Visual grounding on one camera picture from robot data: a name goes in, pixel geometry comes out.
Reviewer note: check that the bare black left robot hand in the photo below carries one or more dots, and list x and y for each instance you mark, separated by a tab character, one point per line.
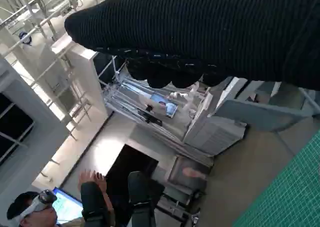
93	202

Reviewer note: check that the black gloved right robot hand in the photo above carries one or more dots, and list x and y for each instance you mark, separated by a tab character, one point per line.
200	32

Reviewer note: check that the blue lit computer monitor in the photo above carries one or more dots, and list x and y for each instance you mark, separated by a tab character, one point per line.
65	204

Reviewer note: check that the white VR headset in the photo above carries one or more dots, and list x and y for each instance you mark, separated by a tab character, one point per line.
46	197

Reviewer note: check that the person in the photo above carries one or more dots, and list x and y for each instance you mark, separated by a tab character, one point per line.
40	214

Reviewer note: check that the display screen showing picture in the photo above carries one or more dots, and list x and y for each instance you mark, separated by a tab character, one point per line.
165	107

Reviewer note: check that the white cabinet with mesh panel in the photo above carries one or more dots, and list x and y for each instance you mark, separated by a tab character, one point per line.
215	139

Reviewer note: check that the green cutting mat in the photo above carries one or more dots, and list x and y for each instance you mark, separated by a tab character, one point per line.
287	199

